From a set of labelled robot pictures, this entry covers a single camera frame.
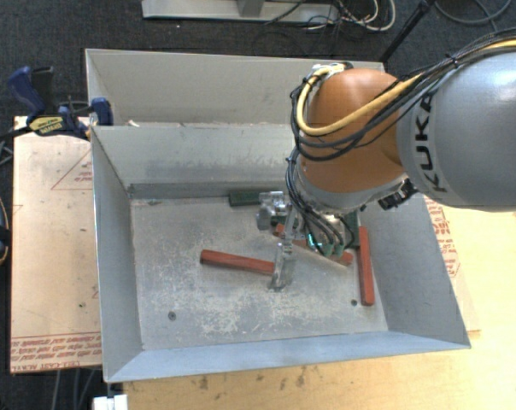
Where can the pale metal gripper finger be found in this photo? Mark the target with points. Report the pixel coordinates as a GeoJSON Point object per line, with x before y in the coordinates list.
{"type": "Point", "coordinates": [289, 267]}
{"type": "Point", "coordinates": [277, 271]}

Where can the dark green flat block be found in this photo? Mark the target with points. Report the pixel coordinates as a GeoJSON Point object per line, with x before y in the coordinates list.
{"type": "Point", "coordinates": [245, 198]}

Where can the grey metal bin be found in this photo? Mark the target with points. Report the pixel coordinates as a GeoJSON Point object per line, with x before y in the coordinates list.
{"type": "Point", "coordinates": [224, 297]}

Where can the brown cardboard board red print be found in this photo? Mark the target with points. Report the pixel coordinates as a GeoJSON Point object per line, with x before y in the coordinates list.
{"type": "Point", "coordinates": [53, 246]}

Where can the black cylinder on white bracket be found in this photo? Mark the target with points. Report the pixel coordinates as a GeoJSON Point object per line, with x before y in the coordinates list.
{"type": "Point", "coordinates": [395, 197]}

